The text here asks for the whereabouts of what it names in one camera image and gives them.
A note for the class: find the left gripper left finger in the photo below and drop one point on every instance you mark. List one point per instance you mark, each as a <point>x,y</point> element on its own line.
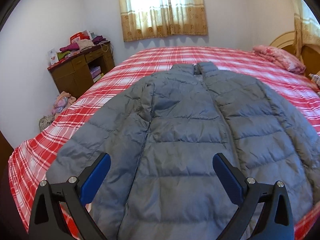
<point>47,220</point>

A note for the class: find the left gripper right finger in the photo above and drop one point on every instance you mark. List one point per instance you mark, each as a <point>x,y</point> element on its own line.
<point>275,220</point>

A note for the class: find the grey puffer jacket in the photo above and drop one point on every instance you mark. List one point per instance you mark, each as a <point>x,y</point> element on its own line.
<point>162,134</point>

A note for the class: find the clothes pile on floor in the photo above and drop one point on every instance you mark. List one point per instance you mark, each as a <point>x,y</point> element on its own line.
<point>63,101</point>

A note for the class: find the clothes pile on desk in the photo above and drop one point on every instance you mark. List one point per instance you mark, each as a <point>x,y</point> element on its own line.
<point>80,45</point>

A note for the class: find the red plaid bed sheet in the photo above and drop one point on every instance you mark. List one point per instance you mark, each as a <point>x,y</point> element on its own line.
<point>29,162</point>

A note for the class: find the brown wooden desk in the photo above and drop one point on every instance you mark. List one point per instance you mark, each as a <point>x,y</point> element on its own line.
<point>73,75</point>

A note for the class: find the striped pillow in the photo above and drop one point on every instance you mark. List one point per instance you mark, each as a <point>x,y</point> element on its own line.
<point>315,78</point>

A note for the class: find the white card on desk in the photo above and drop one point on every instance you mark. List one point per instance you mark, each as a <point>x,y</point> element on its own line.
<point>53,58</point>

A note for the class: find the pink floral folded blanket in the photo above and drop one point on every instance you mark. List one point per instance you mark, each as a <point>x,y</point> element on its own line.
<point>281,58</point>

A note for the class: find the red box on desk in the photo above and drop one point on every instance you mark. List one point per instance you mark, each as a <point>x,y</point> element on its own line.
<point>77,37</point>

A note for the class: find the beige side window curtain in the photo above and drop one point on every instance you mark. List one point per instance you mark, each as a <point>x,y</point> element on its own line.
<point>306,27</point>

